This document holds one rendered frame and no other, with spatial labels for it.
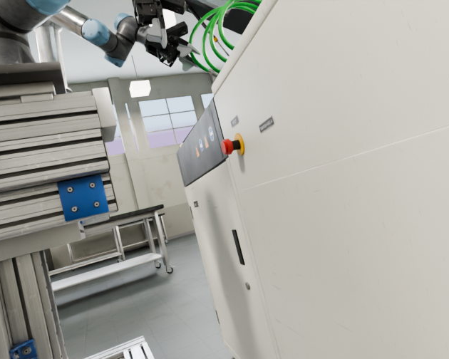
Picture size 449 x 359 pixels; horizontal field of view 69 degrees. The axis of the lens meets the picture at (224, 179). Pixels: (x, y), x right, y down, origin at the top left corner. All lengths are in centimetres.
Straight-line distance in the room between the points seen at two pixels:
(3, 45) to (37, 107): 15
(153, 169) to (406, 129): 925
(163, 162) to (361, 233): 925
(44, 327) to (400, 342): 81
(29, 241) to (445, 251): 78
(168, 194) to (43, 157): 880
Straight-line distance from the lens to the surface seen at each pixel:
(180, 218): 951
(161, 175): 953
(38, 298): 100
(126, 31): 139
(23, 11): 83
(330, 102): 45
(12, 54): 84
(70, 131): 76
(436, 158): 35
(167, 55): 128
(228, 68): 74
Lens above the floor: 69
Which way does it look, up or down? 4 degrees up
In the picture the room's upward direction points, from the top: 14 degrees counter-clockwise
